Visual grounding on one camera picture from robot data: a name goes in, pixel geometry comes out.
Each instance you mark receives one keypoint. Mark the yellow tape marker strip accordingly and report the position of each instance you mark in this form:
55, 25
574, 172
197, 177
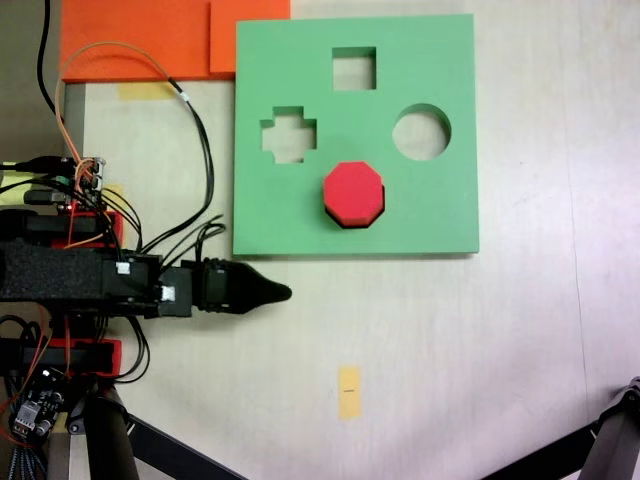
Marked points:
349, 392

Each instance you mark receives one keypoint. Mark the small yellow sticky note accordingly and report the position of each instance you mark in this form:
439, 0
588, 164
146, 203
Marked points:
117, 189

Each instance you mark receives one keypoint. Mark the power converter circuit board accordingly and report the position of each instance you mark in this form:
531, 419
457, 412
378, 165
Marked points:
37, 407

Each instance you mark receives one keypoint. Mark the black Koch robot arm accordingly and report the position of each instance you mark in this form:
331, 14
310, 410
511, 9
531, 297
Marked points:
60, 275

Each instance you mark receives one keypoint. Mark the yellow tape patch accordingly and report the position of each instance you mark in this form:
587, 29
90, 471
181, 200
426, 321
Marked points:
145, 91

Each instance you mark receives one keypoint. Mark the motor driver circuit board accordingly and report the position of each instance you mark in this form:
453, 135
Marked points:
82, 177

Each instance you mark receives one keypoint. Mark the red octagonal pillar block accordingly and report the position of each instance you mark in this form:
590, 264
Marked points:
352, 192

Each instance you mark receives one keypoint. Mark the dark tripod leg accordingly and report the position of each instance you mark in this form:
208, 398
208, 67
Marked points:
110, 440
617, 430

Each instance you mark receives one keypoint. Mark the large orange foam slab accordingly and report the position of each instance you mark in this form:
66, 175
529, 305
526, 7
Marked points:
135, 35

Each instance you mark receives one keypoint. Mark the black tripod brace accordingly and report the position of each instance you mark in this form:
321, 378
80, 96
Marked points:
175, 455

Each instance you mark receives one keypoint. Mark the green shape sorting board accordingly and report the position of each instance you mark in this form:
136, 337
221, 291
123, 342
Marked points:
425, 210

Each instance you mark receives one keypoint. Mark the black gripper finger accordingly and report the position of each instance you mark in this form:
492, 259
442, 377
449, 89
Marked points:
255, 300
255, 282

